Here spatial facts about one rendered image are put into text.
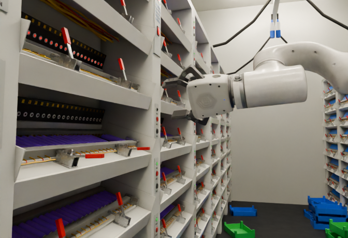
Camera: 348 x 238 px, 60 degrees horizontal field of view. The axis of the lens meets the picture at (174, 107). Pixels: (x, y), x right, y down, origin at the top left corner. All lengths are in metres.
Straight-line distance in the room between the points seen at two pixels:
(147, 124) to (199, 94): 0.37
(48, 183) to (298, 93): 0.52
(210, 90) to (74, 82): 0.30
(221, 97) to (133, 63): 0.46
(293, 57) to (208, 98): 0.22
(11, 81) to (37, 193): 0.19
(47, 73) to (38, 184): 0.19
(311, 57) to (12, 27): 0.60
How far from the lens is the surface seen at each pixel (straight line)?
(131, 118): 1.06
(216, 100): 0.72
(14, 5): 0.52
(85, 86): 0.66
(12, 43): 0.50
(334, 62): 0.72
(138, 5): 1.14
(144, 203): 1.06
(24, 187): 0.52
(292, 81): 0.69
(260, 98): 0.70
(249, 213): 3.92
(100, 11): 0.76
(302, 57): 0.77
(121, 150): 0.86
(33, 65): 0.54
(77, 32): 1.03
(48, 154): 0.64
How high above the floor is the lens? 1.00
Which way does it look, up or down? 5 degrees up
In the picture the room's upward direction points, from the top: straight up
